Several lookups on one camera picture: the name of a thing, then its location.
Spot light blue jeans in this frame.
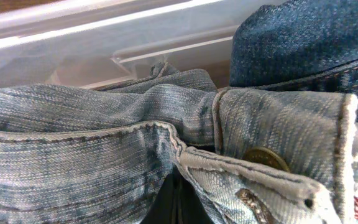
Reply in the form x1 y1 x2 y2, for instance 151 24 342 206
0 63 358 223

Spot black garment with tape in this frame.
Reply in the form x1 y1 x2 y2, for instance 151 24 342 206
141 167 213 224

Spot dark blue jeans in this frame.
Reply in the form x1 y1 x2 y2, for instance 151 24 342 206
229 0 358 121

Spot clear plastic storage container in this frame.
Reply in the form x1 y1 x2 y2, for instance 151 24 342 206
0 0 282 89

